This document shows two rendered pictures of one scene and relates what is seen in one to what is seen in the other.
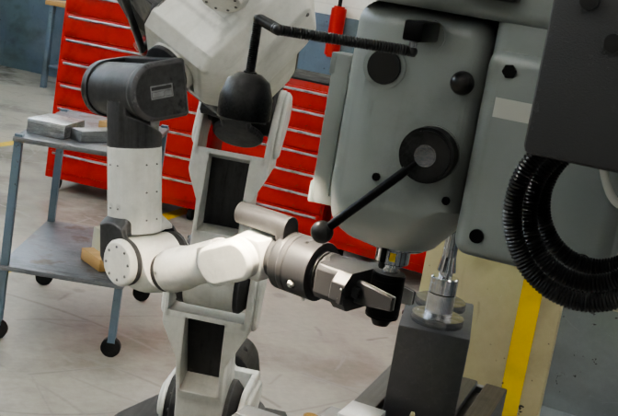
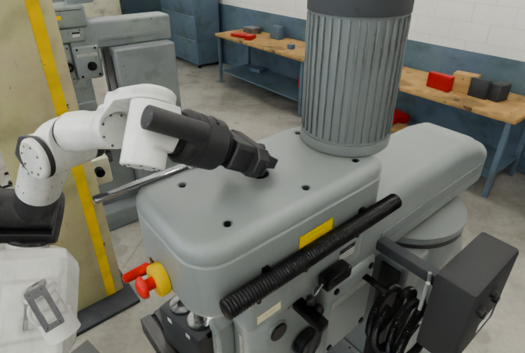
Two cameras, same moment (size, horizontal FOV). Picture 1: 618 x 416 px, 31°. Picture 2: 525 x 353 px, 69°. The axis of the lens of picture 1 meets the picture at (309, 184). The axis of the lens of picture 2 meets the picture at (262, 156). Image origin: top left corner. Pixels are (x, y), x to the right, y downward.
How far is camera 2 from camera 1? 1.37 m
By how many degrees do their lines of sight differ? 57
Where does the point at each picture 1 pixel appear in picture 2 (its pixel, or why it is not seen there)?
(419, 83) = (293, 322)
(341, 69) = (226, 333)
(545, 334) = (101, 214)
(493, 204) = (333, 333)
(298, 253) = not seen: outside the picture
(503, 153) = (335, 316)
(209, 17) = (37, 336)
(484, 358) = (80, 239)
